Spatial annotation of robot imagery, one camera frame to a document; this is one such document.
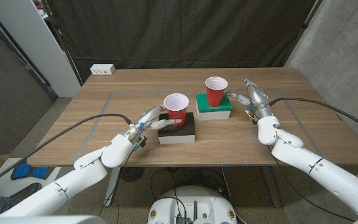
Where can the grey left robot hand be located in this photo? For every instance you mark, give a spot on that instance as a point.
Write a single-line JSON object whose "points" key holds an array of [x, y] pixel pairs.
{"points": [[145, 118]]}

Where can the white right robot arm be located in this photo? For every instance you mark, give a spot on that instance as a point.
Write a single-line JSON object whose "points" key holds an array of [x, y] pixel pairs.
{"points": [[322, 168]]}

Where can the dark grey backdrop curtain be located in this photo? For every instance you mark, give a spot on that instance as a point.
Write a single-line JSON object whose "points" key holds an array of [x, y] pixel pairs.
{"points": [[179, 31]]}

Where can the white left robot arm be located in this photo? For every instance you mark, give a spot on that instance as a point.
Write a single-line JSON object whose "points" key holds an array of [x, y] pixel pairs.
{"points": [[73, 180]]}

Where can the blue and black pad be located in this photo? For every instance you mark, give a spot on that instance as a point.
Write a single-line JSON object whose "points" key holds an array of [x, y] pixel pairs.
{"points": [[22, 171]]}

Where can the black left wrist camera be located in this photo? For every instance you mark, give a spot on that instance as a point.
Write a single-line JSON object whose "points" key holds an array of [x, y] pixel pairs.
{"points": [[141, 143]]}

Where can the black-topped white block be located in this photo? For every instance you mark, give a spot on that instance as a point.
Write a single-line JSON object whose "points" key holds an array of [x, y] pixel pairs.
{"points": [[176, 135]]}

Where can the black backdrop stand pole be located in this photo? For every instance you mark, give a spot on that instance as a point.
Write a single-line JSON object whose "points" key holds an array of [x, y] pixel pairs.
{"points": [[306, 23], [62, 46]]}

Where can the grey table leg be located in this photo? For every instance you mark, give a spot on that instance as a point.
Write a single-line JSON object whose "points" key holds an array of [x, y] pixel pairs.
{"points": [[112, 186], [272, 186]]}

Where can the red plastic cup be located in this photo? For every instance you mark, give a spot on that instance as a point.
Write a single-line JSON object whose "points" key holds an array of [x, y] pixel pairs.
{"points": [[179, 115], [214, 98]]}

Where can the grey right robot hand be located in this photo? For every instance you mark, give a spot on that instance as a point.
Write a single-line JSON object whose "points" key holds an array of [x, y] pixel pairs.
{"points": [[261, 99]]}

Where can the white cabinet panel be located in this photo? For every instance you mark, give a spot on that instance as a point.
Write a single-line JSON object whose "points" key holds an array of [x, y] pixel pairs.
{"points": [[36, 46]]}

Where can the white floor platform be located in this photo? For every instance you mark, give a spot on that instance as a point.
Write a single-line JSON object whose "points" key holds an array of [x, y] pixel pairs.
{"points": [[2, 183]]}

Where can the green-topped white block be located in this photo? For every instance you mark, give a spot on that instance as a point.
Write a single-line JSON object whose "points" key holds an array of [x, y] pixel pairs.
{"points": [[213, 113]]}

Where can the white power strip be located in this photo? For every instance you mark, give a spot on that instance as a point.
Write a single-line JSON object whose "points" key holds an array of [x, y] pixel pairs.
{"points": [[102, 69]]}

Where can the right wrist camera connectors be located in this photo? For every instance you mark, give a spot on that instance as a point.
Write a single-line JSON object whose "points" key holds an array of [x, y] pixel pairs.
{"points": [[252, 115]]}

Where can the black round floor fan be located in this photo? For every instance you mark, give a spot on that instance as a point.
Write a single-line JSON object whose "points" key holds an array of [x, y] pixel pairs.
{"points": [[132, 174]]}

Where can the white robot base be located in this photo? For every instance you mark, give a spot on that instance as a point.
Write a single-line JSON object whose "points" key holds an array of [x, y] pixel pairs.
{"points": [[194, 202]]}

